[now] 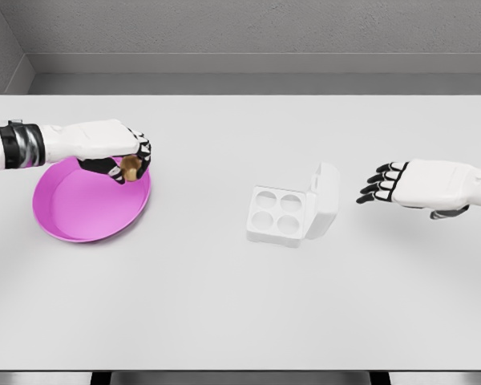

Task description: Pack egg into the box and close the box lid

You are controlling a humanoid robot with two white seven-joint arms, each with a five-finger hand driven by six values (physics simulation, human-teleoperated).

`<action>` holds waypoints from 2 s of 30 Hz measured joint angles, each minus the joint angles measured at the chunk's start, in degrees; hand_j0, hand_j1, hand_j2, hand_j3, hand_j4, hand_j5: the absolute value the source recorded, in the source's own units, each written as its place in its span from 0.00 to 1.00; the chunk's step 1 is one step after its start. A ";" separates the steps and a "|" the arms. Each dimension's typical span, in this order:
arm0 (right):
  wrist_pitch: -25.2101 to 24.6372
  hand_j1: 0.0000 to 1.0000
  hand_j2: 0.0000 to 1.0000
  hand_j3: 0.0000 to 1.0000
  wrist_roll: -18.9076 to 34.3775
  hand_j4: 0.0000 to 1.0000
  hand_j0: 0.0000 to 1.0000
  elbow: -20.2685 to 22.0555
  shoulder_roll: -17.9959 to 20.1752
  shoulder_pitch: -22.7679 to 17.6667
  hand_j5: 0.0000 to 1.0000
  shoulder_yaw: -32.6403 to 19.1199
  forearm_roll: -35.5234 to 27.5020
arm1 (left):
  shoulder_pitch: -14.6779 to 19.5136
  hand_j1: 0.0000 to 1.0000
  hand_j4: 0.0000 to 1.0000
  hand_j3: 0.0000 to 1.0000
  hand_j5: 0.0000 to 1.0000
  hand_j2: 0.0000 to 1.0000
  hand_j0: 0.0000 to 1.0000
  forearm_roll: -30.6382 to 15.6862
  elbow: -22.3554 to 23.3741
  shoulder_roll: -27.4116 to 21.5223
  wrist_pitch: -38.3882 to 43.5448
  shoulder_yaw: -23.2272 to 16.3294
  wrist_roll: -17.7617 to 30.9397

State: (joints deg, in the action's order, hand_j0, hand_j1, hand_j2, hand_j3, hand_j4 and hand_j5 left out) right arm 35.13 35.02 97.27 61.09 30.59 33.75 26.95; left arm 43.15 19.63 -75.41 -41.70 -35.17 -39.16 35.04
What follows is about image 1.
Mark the pink round plate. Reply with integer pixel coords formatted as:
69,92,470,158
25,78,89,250
32,156,152,243

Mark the white egg box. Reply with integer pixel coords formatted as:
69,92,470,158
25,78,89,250
245,161,342,250

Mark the brown egg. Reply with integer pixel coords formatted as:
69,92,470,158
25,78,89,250
119,155,143,182

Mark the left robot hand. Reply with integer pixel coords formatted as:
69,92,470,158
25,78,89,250
67,118,153,185

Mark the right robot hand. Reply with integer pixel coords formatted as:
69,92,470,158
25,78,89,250
355,159,477,221

